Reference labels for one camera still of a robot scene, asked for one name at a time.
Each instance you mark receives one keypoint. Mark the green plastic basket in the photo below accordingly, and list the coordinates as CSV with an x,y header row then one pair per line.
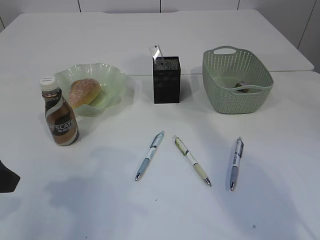
x,y
222,68

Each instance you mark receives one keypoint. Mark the beige pen middle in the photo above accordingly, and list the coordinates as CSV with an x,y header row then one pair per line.
x,y
191,159

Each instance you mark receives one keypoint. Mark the blue grey pen left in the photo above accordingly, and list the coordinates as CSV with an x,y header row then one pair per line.
x,y
151,153

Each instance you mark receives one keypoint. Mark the brown Nescafe coffee bottle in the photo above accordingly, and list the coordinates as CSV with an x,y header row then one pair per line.
x,y
59,116

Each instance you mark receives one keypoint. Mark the sugared bread roll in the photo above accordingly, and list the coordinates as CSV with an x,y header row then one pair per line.
x,y
83,92

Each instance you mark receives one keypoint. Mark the black mesh pen holder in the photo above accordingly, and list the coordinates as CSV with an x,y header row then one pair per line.
x,y
166,80

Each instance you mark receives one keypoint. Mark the transparent plastic ruler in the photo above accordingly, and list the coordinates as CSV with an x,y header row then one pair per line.
x,y
156,53

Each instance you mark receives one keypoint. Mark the green wavy glass plate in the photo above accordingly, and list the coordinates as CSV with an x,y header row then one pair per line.
x,y
111,79

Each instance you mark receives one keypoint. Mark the grey pen right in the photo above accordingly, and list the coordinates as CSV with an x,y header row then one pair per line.
x,y
239,146

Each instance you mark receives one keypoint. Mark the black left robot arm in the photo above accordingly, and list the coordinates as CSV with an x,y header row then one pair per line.
x,y
8,179

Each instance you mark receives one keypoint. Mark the brown paper ball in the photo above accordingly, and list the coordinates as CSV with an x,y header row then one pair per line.
x,y
241,84

